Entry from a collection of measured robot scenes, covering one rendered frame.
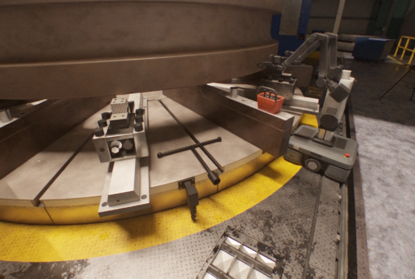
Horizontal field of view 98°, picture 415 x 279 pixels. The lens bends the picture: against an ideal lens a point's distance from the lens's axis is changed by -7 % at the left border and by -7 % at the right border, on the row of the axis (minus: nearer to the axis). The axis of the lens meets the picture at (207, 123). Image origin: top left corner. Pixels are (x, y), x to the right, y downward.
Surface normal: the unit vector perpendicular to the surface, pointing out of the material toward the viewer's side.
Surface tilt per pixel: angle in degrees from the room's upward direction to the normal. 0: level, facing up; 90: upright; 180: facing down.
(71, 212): 90
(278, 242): 0
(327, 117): 90
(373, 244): 0
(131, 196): 90
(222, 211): 0
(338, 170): 90
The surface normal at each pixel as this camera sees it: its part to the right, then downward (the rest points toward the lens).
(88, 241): 0.00, -0.89
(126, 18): 0.32, 0.44
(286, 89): -0.49, 0.40
